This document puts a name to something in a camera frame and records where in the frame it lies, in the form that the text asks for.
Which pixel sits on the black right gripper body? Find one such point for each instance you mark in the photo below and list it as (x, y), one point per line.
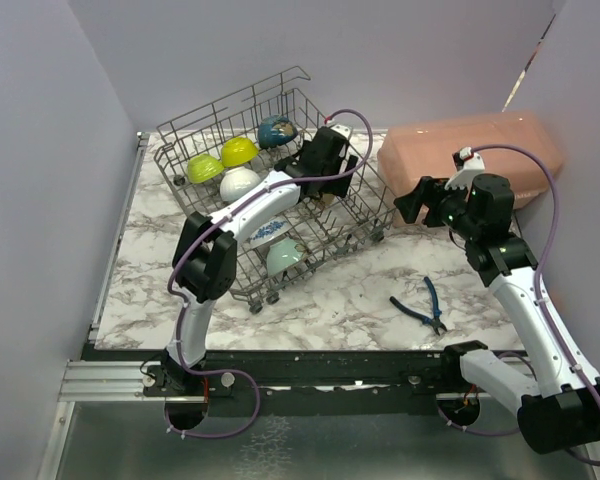
(449, 207)

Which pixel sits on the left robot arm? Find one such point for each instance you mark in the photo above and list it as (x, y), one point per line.
(205, 260)

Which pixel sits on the yellow-green bowl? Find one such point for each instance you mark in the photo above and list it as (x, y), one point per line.
(238, 151)

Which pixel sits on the dark brown bowl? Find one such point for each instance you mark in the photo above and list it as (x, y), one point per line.
(275, 131)

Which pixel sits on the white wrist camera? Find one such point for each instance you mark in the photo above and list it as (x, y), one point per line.
(344, 130)
(462, 167)

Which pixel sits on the blue floral bowl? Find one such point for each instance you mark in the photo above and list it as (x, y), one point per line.
(268, 231)

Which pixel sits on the celadon green bowl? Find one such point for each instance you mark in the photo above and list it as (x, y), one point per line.
(284, 254)

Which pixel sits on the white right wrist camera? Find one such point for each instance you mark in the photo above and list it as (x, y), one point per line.
(462, 167)

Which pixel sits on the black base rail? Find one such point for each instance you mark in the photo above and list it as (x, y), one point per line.
(281, 383)

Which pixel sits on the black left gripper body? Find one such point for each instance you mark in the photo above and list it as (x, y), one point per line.
(335, 186)

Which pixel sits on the grey bowl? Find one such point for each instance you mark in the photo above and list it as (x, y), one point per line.
(237, 182)

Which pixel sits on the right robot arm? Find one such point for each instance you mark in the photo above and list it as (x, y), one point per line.
(558, 408)

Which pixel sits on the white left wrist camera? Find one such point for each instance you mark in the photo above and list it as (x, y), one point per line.
(344, 130)

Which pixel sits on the grey wire dish rack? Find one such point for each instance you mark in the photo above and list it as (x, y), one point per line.
(328, 231)

